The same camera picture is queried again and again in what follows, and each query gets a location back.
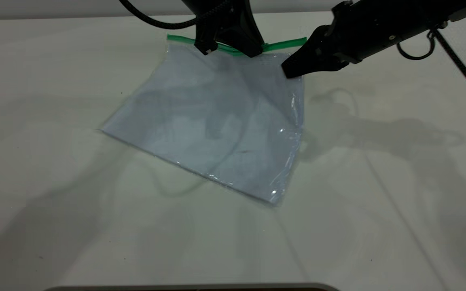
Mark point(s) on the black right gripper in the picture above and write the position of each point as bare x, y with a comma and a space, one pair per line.
382, 28

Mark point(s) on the clear zip bag green zipper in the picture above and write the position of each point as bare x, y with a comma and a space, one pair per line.
217, 129

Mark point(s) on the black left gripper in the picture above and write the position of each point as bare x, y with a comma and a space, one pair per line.
217, 10

